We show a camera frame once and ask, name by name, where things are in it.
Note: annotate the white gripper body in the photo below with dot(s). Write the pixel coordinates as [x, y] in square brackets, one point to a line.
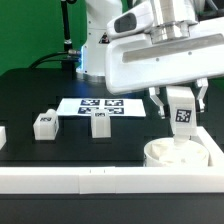
[161, 43]

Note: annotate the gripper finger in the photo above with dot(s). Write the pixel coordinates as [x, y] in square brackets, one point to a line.
[202, 86]
[154, 96]

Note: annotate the white round stool seat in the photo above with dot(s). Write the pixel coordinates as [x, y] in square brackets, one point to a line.
[166, 152]

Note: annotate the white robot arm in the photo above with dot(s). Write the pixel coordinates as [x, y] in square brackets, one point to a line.
[99, 14]

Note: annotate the white marker sheet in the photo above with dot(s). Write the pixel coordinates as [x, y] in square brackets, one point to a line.
[115, 107]

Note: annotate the white front fence bar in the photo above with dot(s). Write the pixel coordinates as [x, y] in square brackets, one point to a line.
[112, 180]

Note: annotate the white left fence piece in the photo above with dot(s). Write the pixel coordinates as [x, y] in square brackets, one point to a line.
[2, 136]

